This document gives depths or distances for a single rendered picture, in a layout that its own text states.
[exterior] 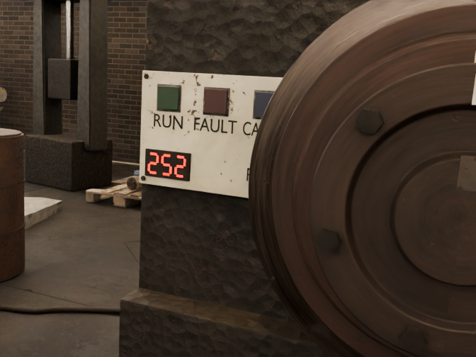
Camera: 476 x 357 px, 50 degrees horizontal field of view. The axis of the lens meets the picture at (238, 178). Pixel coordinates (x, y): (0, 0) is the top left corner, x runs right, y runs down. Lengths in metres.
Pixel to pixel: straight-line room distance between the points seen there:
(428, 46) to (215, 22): 0.37
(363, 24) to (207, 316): 0.48
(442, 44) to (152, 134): 0.47
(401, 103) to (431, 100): 0.02
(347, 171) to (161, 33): 0.44
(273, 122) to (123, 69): 7.44
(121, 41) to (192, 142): 7.30
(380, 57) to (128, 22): 7.54
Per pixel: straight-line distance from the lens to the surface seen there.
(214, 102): 0.77
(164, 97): 0.80
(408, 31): 0.56
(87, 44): 5.88
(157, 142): 0.82
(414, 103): 0.49
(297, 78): 0.59
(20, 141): 3.33
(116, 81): 8.08
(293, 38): 0.76
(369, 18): 0.59
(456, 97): 0.49
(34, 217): 4.63
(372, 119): 0.49
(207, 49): 0.80
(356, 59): 0.57
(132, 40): 7.96
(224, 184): 0.78
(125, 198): 5.18
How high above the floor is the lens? 1.22
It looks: 10 degrees down
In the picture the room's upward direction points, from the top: 4 degrees clockwise
